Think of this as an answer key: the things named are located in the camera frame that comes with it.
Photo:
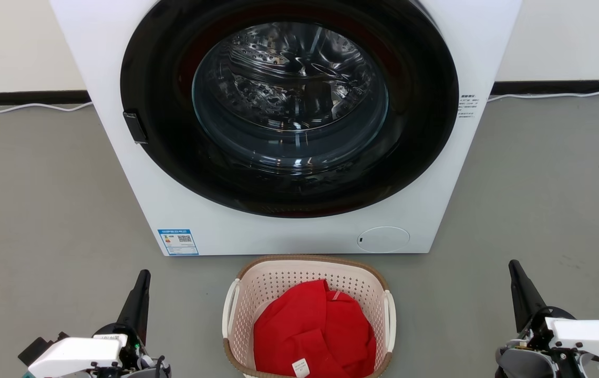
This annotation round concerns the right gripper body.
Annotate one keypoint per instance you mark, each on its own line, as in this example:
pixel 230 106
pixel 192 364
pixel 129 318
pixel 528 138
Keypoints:
pixel 528 357

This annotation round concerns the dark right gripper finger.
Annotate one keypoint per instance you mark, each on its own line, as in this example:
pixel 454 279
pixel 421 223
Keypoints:
pixel 533 302
pixel 518 304

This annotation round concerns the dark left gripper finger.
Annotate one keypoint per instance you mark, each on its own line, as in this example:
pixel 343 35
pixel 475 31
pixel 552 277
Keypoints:
pixel 130 315
pixel 143 315

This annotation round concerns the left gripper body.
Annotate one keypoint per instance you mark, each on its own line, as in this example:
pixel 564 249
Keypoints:
pixel 134 362

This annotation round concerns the cream perforated laundry basket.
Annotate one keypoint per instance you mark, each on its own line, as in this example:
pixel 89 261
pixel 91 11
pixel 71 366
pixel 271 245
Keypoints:
pixel 278 278

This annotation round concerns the blue energy label sticker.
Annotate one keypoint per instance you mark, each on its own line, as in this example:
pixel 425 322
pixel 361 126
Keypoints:
pixel 177 242

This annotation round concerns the round white drain filter cover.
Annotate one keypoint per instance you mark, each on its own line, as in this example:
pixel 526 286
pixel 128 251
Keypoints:
pixel 383 239

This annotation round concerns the white front-load washing machine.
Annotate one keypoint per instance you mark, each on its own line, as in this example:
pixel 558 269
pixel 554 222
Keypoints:
pixel 278 236

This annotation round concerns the round black washer door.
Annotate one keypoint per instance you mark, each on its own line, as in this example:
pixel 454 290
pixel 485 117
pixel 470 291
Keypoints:
pixel 163 157

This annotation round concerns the red garment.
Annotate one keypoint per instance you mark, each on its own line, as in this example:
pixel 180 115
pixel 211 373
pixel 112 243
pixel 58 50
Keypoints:
pixel 305 325

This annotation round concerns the white garment care tag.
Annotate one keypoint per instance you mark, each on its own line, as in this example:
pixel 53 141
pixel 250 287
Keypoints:
pixel 300 367

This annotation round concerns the small printed washer sticker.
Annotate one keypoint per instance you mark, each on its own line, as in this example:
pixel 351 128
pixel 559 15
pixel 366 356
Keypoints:
pixel 467 106

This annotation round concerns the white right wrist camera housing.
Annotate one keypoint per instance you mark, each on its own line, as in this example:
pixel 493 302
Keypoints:
pixel 588 336

